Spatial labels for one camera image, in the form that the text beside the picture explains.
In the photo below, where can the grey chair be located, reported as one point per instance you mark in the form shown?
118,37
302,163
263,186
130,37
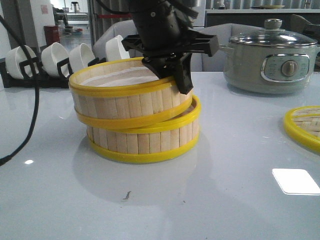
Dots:
201,62
123,28

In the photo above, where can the bamboo steamer basket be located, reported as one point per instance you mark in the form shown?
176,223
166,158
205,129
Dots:
150,144
124,107

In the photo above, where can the grey-green electric cooking pot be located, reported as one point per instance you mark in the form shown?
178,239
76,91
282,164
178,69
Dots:
269,70

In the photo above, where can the glass pot lid with knob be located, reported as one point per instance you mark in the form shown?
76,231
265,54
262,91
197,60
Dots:
272,35

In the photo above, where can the white bowl far left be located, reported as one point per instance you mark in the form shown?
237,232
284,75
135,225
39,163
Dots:
14,57

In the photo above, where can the white cabinet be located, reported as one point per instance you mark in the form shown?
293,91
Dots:
199,22

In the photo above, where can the black bowl rack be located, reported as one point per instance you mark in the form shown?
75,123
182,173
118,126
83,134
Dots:
44,80

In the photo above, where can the red bin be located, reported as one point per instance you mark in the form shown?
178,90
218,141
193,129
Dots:
51,33

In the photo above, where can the white bowl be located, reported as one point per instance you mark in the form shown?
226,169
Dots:
80,56
115,50
51,55
14,57

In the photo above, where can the bamboo steamer lid yellow rim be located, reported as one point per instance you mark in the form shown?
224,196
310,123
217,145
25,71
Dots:
302,124

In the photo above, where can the grey chair right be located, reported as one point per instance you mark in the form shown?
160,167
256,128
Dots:
201,62

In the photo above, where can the grey chair left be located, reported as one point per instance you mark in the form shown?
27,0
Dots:
123,28

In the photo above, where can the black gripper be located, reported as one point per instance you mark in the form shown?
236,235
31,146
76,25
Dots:
165,27

